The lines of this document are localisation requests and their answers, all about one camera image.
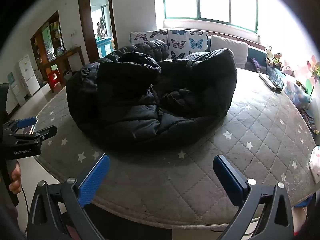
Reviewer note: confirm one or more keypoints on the round table, grey starred cover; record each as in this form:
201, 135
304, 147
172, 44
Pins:
187, 180

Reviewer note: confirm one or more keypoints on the white flat bar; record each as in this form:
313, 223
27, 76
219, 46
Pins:
267, 80

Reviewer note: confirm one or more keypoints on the red plastic stool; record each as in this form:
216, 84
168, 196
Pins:
53, 78

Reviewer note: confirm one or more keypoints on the hanging clothes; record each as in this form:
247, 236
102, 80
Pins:
101, 27

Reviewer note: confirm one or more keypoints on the teal cabinet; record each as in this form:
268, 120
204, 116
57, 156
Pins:
105, 46

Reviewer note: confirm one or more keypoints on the white low cabinet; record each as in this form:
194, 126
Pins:
15, 97

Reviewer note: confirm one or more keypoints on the green framed window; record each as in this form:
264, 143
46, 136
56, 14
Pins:
212, 0

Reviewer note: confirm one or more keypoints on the brown bear plush toy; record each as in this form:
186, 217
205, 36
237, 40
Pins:
276, 60

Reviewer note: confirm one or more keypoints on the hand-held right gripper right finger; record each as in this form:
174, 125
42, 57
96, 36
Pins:
230, 177

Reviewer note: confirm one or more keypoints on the panda plush toy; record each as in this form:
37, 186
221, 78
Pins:
269, 51

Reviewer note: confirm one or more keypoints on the wooden shelf cabinet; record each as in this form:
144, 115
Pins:
43, 66

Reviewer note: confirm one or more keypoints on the person's left hand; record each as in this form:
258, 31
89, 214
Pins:
15, 177

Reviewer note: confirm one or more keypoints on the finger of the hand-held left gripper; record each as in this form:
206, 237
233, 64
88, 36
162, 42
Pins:
45, 132
26, 122

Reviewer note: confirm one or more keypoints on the white refrigerator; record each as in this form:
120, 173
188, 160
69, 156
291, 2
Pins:
28, 75

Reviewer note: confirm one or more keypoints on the butterfly print cushion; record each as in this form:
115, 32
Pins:
141, 36
187, 42

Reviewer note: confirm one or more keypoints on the black puffer jacket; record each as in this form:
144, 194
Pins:
125, 100

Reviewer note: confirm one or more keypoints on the brown door frame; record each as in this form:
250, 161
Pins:
83, 30

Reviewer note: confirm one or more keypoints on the colourful pinwheel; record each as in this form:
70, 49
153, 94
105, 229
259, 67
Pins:
313, 67

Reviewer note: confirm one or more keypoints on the clear plastic storage box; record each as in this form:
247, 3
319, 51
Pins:
297, 95

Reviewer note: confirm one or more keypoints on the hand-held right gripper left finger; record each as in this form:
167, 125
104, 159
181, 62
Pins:
93, 180

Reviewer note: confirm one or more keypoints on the stack of cards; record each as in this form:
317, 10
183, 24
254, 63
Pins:
308, 118

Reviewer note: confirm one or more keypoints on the pink plush toy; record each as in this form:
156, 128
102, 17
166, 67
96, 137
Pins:
287, 70

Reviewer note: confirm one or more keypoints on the white cushion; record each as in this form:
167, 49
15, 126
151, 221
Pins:
230, 50

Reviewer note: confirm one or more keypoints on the white plastic bag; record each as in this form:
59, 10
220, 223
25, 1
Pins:
315, 162

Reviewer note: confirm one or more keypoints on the purple toy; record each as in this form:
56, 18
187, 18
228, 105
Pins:
255, 63

